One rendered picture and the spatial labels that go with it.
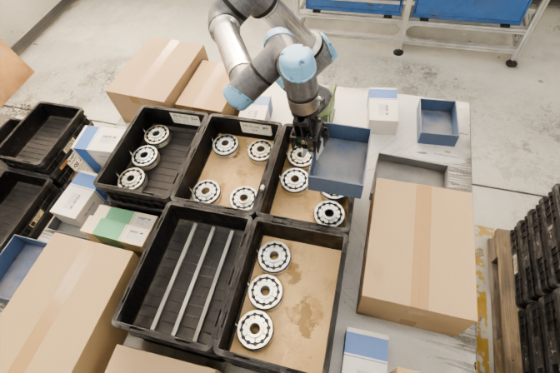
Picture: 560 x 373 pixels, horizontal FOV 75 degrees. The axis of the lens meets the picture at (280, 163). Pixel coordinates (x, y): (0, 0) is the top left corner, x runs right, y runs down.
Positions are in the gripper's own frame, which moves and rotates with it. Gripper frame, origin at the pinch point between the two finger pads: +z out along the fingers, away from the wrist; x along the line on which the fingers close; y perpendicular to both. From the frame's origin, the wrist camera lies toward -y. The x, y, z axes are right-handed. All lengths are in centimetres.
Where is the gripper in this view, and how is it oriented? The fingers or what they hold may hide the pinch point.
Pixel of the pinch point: (315, 151)
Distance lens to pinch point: 105.5
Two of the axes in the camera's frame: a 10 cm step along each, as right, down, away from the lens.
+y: -2.9, 7.9, -5.4
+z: 1.8, 5.9, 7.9
